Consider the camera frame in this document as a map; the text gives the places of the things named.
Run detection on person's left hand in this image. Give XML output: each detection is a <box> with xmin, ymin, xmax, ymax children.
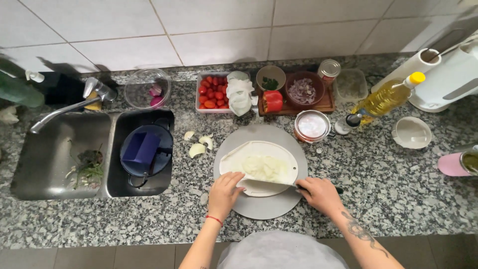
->
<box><xmin>207</xmin><ymin>171</ymin><xmax>247</xmax><ymax>223</ymax></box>

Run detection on person's right hand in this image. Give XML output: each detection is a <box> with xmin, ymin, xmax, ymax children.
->
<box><xmin>295</xmin><ymin>177</ymin><xmax>344</xmax><ymax>217</ymax></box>

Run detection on black-handled kitchen knife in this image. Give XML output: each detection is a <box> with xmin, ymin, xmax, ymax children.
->
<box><xmin>239</xmin><ymin>171</ymin><xmax>344</xmax><ymax>195</ymax></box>

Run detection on grey round board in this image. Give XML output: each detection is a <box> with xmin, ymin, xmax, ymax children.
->
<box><xmin>213</xmin><ymin>124</ymin><xmax>309</xmax><ymax>220</ymax></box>

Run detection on white oval cutting board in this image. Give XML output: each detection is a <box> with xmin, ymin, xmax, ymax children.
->
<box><xmin>219</xmin><ymin>140</ymin><xmax>299</xmax><ymax>198</ymax></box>

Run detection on pile of chopped white onion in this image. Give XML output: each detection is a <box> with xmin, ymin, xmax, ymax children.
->
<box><xmin>241</xmin><ymin>155</ymin><xmax>290</xmax><ymax>184</ymax></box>

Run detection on glass jar with white lid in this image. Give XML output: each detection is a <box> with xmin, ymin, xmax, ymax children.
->
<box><xmin>294</xmin><ymin>110</ymin><xmax>332</xmax><ymax>144</ymax></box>

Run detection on person's white apron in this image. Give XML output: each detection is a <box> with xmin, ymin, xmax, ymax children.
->
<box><xmin>216</xmin><ymin>230</ymin><xmax>350</xmax><ymax>269</ymax></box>

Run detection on small black-capped shaker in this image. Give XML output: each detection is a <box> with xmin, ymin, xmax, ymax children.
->
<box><xmin>334</xmin><ymin>113</ymin><xmax>363</xmax><ymax>135</ymax></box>

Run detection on dark blue pot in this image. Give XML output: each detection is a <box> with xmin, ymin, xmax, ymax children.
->
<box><xmin>119</xmin><ymin>124</ymin><xmax>175</xmax><ymax>189</ymax></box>

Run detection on wooden serving board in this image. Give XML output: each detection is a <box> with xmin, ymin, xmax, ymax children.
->
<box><xmin>257</xmin><ymin>84</ymin><xmax>336</xmax><ymax>117</ymax></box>

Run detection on blue plastic container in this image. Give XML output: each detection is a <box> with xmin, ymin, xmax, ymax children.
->
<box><xmin>121</xmin><ymin>131</ymin><xmax>161</xmax><ymax>165</ymax></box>

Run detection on heap of cherry tomatoes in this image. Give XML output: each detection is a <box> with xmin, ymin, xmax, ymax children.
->
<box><xmin>198</xmin><ymin>75</ymin><xmax>229</xmax><ymax>110</ymax></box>

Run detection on crumpled white plastic bag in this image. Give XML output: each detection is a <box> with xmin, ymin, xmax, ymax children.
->
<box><xmin>226</xmin><ymin>70</ymin><xmax>259</xmax><ymax>117</ymax></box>

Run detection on chopped red onion heap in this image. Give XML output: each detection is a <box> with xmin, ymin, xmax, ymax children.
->
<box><xmin>288</xmin><ymin>78</ymin><xmax>317</xmax><ymax>105</ymax></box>

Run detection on red bell pepper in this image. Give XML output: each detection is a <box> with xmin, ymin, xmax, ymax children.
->
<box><xmin>262</xmin><ymin>90</ymin><xmax>284</xmax><ymax>114</ymax></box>

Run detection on white plastic cup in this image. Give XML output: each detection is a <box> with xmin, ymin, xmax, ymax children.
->
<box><xmin>391</xmin><ymin>116</ymin><xmax>432</xmax><ymax>150</ymax></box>

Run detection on clear plastic container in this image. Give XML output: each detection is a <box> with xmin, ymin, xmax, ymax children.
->
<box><xmin>333</xmin><ymin>68</ymin><xmax>369</xmax><ymax>104</ymax></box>

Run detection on yellow-capped oil bottle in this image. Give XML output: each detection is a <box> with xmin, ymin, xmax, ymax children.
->
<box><xmin>350</xmin><ymin>71</ymin><xmax>426</xmax><ymax>125</ymax></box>

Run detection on brown bowl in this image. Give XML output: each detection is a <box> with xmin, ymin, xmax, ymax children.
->
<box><xmin>285</xmin><ymin>71</ymin><xmax>326</xmax><ymax>109</ymax></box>

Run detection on clear plastic tomato tray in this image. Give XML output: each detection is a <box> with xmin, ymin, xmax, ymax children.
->
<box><xmin>195</xmin><ymin>71</ymin><xmax>231</xmax><ymax>114</ymax></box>

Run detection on red onion pieces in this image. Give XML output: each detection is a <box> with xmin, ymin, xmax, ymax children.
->
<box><xmin>149</xmin><ymin>84</ymin><xmax>165</xmax><ymax>108</ymax></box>

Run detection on tin can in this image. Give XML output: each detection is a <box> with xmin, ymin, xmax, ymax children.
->
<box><xmin>317</xmin><ymin>59</ymin><xmax>341</xmax><ymax>87</ymax></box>

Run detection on beige bowl with herbs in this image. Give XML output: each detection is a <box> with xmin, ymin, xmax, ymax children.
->
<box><xmin>256</xmin><ymin>65</ymin><xmax>287</xmax><ymax>92</ymax></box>

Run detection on pink tumbler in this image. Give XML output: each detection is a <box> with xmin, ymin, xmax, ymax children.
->
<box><xmin>437</xmin><ymin>146</ymin><xmax>478</xmax><ymax>177</ymax></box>

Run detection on clear glass bowl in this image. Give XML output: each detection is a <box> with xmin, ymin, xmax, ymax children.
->
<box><xmin>123</xmin><ymin>68</ymin><xmax>172</xmax><ymax>110</ymax></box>

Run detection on vegetable scraps heap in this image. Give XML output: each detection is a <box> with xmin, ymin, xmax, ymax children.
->
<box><xmin>66</xmin><ymin>139</ymin><xmax>106</xmax><ymax>190</ymax></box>

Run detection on paper towel roll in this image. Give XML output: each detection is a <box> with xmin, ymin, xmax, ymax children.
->
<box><xmin>370</xmin><ymin>48</ymin><xmax>442</xmax><ymax>94</ymax></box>

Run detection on yellow sponge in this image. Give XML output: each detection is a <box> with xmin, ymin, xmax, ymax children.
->
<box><xmin>84</xmin><ymin>91</ymin><xmax>102</xmax><ymax>111</ymax></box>

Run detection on white kitchen appliance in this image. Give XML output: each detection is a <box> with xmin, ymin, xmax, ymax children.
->
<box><xmin>409</xmin><ymin>34</ymin><xmax>478</xmax><ymax>113</ymax></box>

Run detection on chrome sink faucet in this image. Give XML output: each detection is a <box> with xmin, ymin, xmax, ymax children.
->
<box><xmin>29</xmin><ymin>77</ymin><xmax>119</xmax><ymax>135</ymax></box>

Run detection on steel double sink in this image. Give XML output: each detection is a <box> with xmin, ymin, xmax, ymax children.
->
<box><xmin>10</xmin><ymin>109</ymin><xmax>176</xmax><ymax>201</ymax></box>

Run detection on white crumpled scrap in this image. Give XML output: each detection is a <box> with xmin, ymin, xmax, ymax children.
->
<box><xmin>0</xmin><ymin>105</ymin><xmax>20</xmax><ymax>125</ymax></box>

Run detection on green dish soap bottle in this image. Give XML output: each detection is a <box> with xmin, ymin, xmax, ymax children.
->
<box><xmin>0</xmin><ymin>69</ymin><xmax>46</xmax><ymax>109</ymax></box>

